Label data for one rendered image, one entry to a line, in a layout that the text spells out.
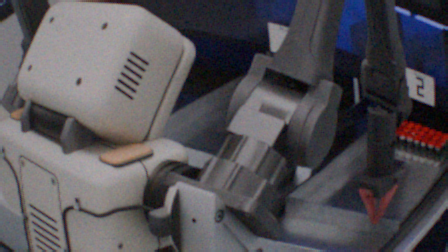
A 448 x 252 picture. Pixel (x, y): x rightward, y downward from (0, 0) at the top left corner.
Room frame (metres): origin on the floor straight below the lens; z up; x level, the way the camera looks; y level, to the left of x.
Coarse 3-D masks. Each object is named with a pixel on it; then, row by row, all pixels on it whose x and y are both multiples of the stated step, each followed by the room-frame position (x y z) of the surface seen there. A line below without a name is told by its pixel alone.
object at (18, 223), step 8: (0, 208) 2.80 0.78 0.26; (0, 216) 2.81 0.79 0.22; (8, 216) 2.76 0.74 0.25; (16, 216) 2.72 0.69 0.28; (0, 224) 2.82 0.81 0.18; (8, 224) 2.78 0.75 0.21; (16, 224) 2.73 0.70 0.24; (0, 232) 2.84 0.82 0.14; (8, 232) 2.79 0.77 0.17; (16, 232) 2.75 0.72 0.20; (0, 240) 2.85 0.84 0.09; (8, 240) 2.80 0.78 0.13; (16, 240) 2.76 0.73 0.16; (24, 240) 2.72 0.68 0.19; (16, 248) 2.77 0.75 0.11; (24, 248) 2.73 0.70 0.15
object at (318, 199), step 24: (360, 144) 1.86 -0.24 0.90; (336, 168) 1.79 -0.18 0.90; (360, 168) 1.80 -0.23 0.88; (408, 168) 1.77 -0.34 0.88; (432, 168) 1.75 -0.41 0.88; (312, 192) 1.73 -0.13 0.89; (336, 192) 1.72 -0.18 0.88; (408, 192) 1.67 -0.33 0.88; (312, 216) 1.64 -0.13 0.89; (336, 216) 1.61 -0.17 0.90; (360, 216) 1.57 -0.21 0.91; (384, 216) 1.60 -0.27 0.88; (408, 216) 1.54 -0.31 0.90
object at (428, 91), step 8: (408, 72) 1.86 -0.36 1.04; (416, 72) 1.84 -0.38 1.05; (408, 80) 1.86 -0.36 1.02; (416, 80) 1.84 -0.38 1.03; (424, 80) 1.83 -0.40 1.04; (432, 80) 1.81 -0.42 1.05; (424, 88) 1.83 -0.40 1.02; (432, 88) 1.81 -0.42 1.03; (416, 96) 1.84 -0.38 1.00; (424, 96) 1.83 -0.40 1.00; (432, 96) 1.81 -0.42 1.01; (432, 104) 1.81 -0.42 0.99
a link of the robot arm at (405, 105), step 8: (360, 80) 1.56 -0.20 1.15; (400, 80) 1.52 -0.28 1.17; (400, 88) 1.51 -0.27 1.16; (408, 88) 1.62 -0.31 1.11; (368, 96) 1.55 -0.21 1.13; (376, 96) 1.55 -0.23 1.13; (400, 96) 1.51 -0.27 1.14; (408, 96) 1.61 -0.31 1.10; (384, 104) 1.53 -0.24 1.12; (392, 104) 1.53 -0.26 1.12; (400, 104) 1.52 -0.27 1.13; (408, 104) 1.60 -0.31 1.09; (400, 112) 1.57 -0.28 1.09; (408, 112) 1.60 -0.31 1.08; (400, 120) 1.57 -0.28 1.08
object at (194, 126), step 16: (240, 80) 2.14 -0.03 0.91; (208, 96) 2.07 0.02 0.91; (224, 96) 2.11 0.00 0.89; (176, 112) 2.01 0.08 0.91; (192, 112) 2.04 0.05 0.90; (208, 112) 2.07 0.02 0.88; (224, 112) 2.07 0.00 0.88; (352, 112) 1.99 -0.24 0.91; (176, 128) 2.00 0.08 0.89; (192, 128) 2.01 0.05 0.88; (208, 128) 2.01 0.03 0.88; (224, 128) 2.00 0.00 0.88; (336, 128) 1.94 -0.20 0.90; (192, 144) 1.95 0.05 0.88; (208, 144) 1.94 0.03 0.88; (192, 160) 1.86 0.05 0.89
